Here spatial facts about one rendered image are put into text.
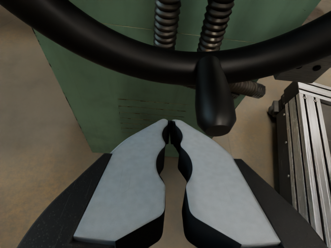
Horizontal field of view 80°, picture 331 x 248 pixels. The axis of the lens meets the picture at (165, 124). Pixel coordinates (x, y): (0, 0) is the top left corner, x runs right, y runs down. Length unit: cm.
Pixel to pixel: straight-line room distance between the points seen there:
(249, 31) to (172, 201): 63
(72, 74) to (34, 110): 59
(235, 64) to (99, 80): 35
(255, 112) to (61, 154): 93
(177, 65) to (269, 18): 25
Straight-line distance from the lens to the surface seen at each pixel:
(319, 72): 47
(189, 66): 16
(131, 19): 36
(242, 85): 31
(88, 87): 49
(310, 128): 91
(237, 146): 99
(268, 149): 106
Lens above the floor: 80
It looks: 59 degrees down
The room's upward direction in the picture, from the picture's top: 15 degrees clockwise
